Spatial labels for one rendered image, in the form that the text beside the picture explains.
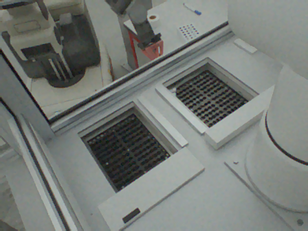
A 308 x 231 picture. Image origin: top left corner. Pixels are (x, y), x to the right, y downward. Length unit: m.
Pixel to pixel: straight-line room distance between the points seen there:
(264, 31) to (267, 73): 0.72
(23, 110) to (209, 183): 0.51
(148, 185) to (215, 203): 0.17
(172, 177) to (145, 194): 0.08
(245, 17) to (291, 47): 0.05
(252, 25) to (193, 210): 0.51
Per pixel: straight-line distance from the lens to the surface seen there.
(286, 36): 0.27
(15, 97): 0.78
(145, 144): 0.90
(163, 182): 0.73
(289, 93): 0.53
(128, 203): 0.72
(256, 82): 0.96
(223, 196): 0.73
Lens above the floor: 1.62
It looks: 51 degrees down
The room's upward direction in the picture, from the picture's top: 11 degrees counter-clockwise
